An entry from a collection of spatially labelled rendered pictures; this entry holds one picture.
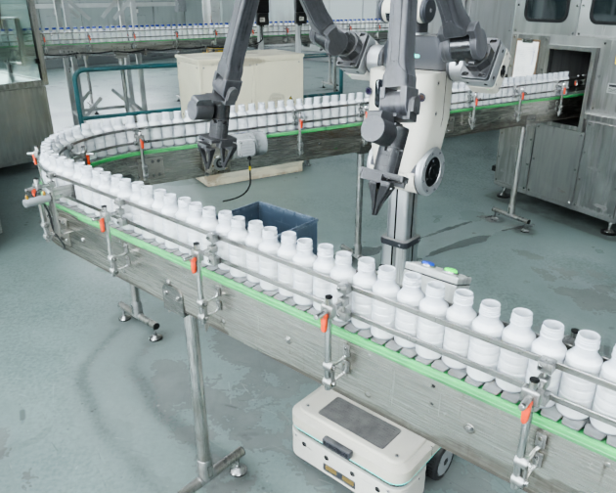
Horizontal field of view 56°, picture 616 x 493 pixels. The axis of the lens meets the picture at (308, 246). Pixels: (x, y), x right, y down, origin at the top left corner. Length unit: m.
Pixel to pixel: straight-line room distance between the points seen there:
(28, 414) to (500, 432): 2.21
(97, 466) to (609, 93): 4.05
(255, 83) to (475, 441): 4.81
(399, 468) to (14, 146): 5.46
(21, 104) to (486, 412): 6.00
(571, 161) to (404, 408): 3.90
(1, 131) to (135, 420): 4.42
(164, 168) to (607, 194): 3.29
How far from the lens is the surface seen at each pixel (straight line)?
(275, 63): 5.80
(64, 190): 2.24
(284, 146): 3.33
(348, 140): 3.56
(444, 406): 1.27
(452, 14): 1.59
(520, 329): 1.15
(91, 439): 2.71
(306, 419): 2.27
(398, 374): 1.30
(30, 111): 6.74
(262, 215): 2.34
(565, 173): 5.08
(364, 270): 1.29
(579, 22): 4.98
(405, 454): 2.14
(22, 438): 2.83
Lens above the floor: 1.71
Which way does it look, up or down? 24 degrees down
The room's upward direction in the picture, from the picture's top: straight up
